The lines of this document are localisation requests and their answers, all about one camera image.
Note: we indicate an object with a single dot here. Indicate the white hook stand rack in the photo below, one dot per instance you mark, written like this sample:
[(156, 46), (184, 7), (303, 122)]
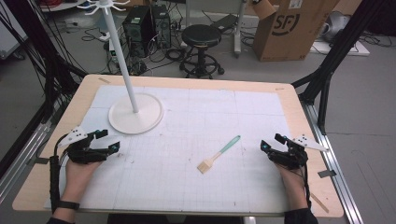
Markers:
[(120, 46)]

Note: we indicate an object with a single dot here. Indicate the aluminium rail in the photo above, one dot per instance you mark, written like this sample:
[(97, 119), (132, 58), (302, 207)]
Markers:
[(337, 174), (21, 161)]

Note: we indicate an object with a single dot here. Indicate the black round stool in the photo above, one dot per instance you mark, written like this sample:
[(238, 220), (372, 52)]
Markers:
[(201, 37)]

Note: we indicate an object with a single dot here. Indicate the white grid mat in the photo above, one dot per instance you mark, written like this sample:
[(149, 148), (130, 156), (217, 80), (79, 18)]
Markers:
[(186, 140)]

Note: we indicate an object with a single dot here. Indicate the flat white board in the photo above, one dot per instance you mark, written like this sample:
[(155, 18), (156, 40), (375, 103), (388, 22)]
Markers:
[(358, 49)]

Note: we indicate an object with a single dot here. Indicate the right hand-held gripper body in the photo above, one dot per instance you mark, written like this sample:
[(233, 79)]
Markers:
[(292, 157)]

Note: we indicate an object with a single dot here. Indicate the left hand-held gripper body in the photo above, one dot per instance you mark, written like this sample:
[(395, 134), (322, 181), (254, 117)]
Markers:
[(82, 152)]

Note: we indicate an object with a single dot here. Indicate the grey bag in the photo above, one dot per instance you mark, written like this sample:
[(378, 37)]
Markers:
[(336, 25)]

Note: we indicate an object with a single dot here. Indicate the brown cardboard box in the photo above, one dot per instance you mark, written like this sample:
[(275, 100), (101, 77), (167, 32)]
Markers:
[(289, 34)]

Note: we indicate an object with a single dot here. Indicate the black frame strut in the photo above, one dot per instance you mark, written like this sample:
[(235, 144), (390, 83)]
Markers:
[(339, 49), (40, 53)]

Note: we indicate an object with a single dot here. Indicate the grey tape piece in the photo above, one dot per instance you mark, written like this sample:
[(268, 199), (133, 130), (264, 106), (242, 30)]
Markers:
[(326, 173), (39, 160)]

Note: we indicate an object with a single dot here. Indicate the thin wooden strip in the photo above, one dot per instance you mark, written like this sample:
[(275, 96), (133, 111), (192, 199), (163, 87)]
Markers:
[(319, 202)]

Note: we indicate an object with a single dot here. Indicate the slim black computer tower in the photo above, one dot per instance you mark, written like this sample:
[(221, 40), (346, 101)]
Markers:
[(162, 26)]

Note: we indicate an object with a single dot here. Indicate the large black computer tower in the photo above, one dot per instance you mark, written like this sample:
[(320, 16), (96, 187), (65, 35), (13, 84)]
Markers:
[(138, 28)]

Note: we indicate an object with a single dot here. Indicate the black wristband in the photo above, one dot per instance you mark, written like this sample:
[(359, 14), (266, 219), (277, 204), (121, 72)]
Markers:
[(69, 205)]

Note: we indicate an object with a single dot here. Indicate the white power strip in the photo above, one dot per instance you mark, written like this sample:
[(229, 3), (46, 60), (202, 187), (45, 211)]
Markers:
[(105, 36)]

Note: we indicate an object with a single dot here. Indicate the white metal stand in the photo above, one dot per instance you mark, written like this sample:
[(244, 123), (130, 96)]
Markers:
[(240, 28)]

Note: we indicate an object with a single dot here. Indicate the person's right hand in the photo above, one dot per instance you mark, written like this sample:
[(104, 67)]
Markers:
[(294, 186)]

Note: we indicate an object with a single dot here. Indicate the flat black case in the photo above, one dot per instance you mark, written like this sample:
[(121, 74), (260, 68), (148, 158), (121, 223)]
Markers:
[(224, 21)]

